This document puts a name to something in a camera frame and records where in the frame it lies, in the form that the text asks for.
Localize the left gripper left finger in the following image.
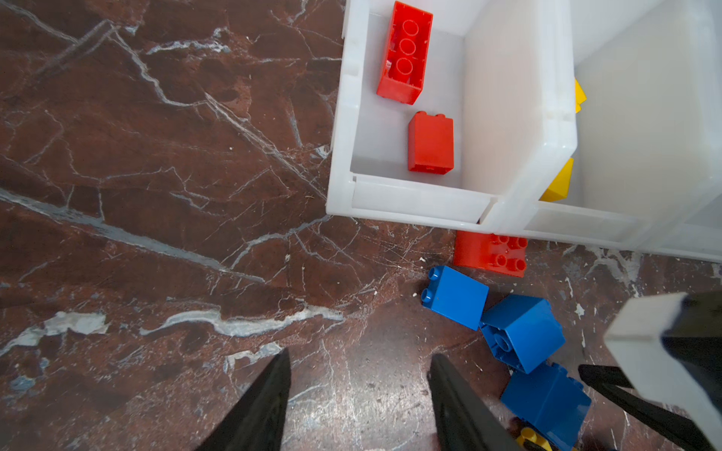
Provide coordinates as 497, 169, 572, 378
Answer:
197, 349, 291, 450

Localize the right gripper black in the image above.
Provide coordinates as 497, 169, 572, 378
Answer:
578, 291, 721, 451

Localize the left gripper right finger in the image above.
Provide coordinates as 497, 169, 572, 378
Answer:
428, 353, 520, 450

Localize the blue lego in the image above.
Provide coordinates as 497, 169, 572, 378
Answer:
420, 266, 490, 331
501, 363, 592, 450
479, 294, 566, 374

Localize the blue lego top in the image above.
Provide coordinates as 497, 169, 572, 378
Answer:
420, 266, 490, 331

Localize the small red lego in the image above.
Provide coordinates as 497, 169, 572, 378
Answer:
408, 111, 454, 175

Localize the long red lego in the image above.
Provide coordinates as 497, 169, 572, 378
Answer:
376, 1, 434, 105

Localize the small yellow lego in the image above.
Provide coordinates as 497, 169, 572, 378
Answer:
516, 428, 553, 451

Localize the red lego near bin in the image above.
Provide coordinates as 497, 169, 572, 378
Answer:
453, 231, 529, 277

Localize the white three-compartment sorting bin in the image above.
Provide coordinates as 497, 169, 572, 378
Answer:
326, 1, 721, 261

